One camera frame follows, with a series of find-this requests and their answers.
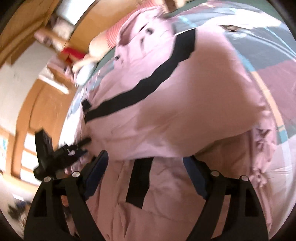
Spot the pink coat with black stripes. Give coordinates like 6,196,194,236
67,7,276,240

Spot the light blue round pillow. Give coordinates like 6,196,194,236
75,62,97,86

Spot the red hanging cloth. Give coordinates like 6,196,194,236
60,47,86,65

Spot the plush toy with striped shirt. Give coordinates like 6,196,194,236
70,1,186,72

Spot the wooden wardrobe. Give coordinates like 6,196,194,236
0,0,163,181

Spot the plaid bed sheet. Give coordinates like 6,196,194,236
74,1,295,237

